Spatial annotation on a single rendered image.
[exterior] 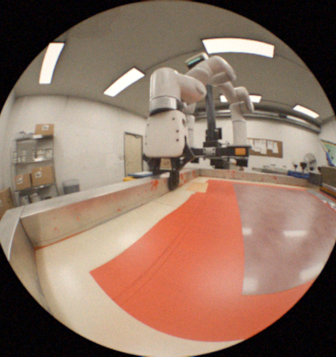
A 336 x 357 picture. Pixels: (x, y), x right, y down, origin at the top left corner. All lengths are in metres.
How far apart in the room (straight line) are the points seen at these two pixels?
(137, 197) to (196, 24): 2.12
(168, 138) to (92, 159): 3.24
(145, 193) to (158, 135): 0.12
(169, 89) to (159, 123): 0.08
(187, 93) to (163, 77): 0.07
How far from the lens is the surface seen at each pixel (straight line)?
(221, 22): 2.13
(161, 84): 0.27
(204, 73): 0.46
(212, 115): 0.89
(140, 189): 0.16
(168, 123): 0.22
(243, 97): 0.74
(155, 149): 0.23
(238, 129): 0.75
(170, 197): 0.20
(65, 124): 3.40
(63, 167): 3.23
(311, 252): 0.15
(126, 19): 2.09
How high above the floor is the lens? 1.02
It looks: 10 degrees down
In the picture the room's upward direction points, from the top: straight up
